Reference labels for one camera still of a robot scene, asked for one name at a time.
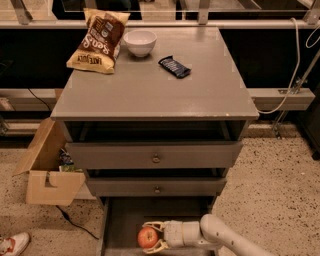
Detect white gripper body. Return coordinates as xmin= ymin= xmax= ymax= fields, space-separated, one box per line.
xmin=163 ymin=221 xmax=201 ymax=248

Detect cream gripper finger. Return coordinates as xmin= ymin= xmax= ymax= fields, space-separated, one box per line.
xmin=143 ymin=239 xmax=169 ymax=254
xmin=143 ymin=221 xmax=165 ymax=232

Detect red apple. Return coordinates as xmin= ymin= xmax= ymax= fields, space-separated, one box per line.
xmin=137 ymin=227 xmax=158 ymax=249

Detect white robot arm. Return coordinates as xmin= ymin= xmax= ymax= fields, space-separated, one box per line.
xmin=137 ymin=214 xmax=275 ymax=256

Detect grey bottom drawer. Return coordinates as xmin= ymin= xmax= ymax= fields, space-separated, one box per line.
xmin=96 ymin=197 xmax=218 ymax=256

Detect grey drawer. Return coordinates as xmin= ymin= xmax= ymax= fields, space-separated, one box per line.
xmin=96 ymin=197 xmax=218 ymax=256
xmin=66 ymin=142 xmax=243 ymax=169
xmin=87 ymin=177 xmax=226 ymax=197

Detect grey middle drawer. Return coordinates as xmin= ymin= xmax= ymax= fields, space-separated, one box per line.
xmin=87 ymin=177 xmax=226 ymax=197

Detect grey drawer cabinet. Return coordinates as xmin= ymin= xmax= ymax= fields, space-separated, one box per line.
xmin=50 ymin=26 xmax=260 ymax=208

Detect grey top drawer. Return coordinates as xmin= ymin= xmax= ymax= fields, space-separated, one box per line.
xmin=66 ymin=142 xmax=243 ymax=169

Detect items inside cardboard box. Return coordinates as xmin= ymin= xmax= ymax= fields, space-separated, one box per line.
xmin=59 ymin=149 xmax=81 ymax=172

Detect cardboard box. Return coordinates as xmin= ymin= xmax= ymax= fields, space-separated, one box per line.
xmin=13 ymin=118 xmax=93 ymax=206

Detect white red sneaker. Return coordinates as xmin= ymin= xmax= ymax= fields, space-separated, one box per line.
xmin=0 ymin=232 xmax=31 ymax=256

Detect dark blue snack bar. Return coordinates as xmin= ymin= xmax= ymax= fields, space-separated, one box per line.
xmin=158 ymin=56 xmax=191 ymax=79

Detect brown chip bag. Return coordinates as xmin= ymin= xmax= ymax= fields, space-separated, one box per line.
xmin=66 ymin=8 xmax=130 ymax=74

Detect white bowl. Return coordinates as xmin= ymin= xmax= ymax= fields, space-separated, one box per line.
xmin=123 ymin=30 xmax=157 ymax=57

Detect metal railing bar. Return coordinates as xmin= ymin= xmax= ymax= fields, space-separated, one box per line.
xmin=0 ymin=19 xmax=312 ymax=29

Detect black floor cable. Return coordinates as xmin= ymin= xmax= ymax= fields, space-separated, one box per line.
xmin=55 ymin=204 xmax=100 ymax=240

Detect white cable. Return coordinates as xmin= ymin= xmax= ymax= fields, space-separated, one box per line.
xmin=256 ymin=17 xmax=320 ymax=115

